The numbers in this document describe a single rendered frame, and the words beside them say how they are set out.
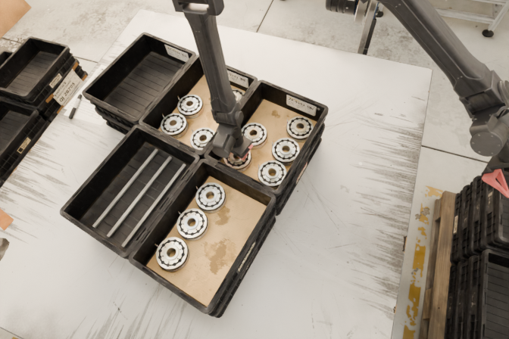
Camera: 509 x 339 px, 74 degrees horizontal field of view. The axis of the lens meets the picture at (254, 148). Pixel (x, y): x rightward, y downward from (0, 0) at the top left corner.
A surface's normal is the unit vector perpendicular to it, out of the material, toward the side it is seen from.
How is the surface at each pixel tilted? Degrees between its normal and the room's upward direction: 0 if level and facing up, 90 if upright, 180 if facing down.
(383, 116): 0
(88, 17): 0
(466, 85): 87
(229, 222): 0
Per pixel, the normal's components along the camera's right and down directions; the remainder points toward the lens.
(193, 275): -0.07, -0.50
